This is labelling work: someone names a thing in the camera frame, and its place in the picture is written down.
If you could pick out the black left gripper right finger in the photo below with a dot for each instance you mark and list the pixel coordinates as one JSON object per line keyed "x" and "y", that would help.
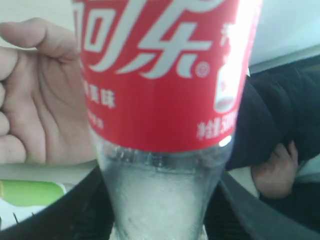
{"x": 235, "y": 214}

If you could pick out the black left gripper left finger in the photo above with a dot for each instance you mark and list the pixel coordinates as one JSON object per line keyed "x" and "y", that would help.
{"x": 84, "y": 213}

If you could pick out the white green label bottle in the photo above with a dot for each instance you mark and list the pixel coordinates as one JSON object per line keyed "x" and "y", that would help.
{"x": 22, "y": 199}

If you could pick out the clear cola bottle red label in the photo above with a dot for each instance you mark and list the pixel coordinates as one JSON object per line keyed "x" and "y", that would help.
{"x": 163, "y": 82}

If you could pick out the black sleeved right forearm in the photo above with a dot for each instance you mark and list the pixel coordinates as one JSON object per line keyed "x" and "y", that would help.
{"x": 278, "y": 105}

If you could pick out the person's other hand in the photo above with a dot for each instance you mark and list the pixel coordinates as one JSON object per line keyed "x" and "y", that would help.
{"x": 274, "y": 178}

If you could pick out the person's open right hand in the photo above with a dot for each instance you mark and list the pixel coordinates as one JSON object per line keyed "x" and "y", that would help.
{"x": 42, "y": 101}

